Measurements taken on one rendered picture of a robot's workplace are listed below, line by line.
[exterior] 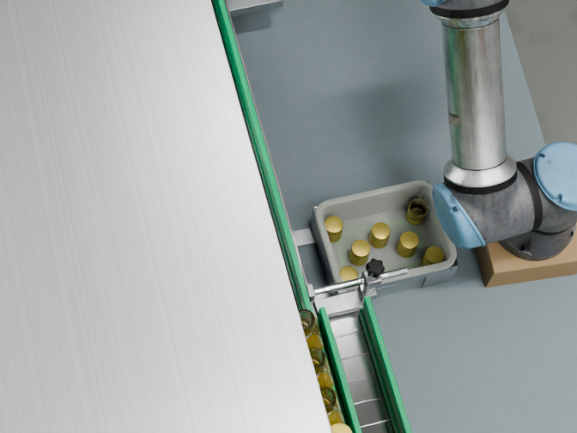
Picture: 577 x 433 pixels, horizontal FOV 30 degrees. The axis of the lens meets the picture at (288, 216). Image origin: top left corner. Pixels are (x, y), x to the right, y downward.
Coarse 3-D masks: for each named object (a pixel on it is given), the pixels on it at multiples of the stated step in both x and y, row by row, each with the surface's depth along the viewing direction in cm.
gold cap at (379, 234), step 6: (372, 228) 193; (378, 228) 193; (384, 228) 193; (372, 234) 193; (378, 234) 192; (384, 234) 192; (372, 240) 194; (378, 240) 193; (384, 240) 193; (372, 246) 196; (378, 246) 195; (384, 246) 196
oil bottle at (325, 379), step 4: (328, 364) 154; (324, 368) 153; (328, 368) 154; (324, 372) 153; (328, 372) 153; (320, 376) 153; (324, 376) 153; (328, 376) 153; (332, 376) 154; (320, 380) 153; (324, 380) 153; (328, 380) 153; (332, 380) 154; (320, 384) 153; (324, 384) 153; (328, 384) 153; (332, 384) 154
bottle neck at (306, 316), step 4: (300, 312) 151; (304, 312) 151; (308, 312) 151; (312, 312) 151; (300, 316) 152; (304, 316) 153; (308, 316) 152; (312, 316) 151; (304, 320) 154; (308, 320) 153; (312, 320) 151; (308, 324) 150; (312, 324) 150; (304, 328) 150; (308, 328) 151; (312, 328) 152; (308, 332) 152; (312, 332) 155; (308, 336) 154
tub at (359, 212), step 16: (368, 192) 193; (384, 192) 193; (400, 192) 194; (416, 192) 196; (320, 208) 191; (336, 208) 193; (352, 208) 195; (368, 208) 196; (384, 208) 198; (400, 208) 199; (432, 208) 194; (320, 224) 190; (352, 224) 198; (368, 224) 198; (400, 224) 198; (432, 224) 195; (352, 240) 197; (432, 240) 196; (448, 240) 190; (336, 256) 195; (368, 256) 195; (384, 256) 196; (400, 256) 196; (416, 256) 196; (448, 256) 190; (336, 272) 186; (416, 272) 187; (352, 288) 185
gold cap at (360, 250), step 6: (360, 240) 192; (354, 246) 191; (360, 246) 191; (366, 246) 191; (354, 252) 191; (360, 252) 191; (366, 252) 191; (354, 258) 192; (360, 258) 191; (366, 258) 192; (354, 264) 194; (360, 264) 194
